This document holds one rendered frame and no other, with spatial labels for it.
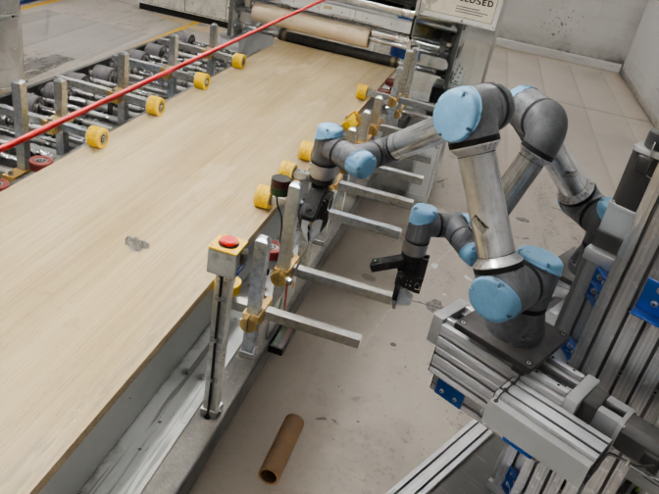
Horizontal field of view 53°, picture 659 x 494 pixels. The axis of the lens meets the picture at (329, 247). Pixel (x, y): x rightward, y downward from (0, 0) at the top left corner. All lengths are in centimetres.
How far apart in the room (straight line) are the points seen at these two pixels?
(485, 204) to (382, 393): 167
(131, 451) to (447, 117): 114
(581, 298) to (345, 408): 136
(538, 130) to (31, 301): 138
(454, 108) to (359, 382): 182
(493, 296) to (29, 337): 110
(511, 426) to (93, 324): 105
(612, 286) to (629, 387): 27
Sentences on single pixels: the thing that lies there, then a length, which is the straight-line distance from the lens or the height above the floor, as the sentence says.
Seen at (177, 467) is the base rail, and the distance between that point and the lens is 171.
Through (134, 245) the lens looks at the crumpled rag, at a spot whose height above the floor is 91.
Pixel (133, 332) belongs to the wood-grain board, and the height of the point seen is 90.
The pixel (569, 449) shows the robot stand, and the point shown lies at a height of 95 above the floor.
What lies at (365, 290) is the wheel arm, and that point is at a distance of 210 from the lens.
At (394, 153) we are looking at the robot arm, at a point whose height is 135.
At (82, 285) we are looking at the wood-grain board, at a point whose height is 90.
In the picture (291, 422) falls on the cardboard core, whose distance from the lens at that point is 271.
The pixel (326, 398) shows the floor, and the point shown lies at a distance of 296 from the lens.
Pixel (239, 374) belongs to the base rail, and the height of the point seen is 70.
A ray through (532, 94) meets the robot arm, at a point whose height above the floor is 154.
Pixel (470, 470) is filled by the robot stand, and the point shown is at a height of 21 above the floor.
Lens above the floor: 200
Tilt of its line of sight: 30 degrees down
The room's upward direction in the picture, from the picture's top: 11 degrees clockwise
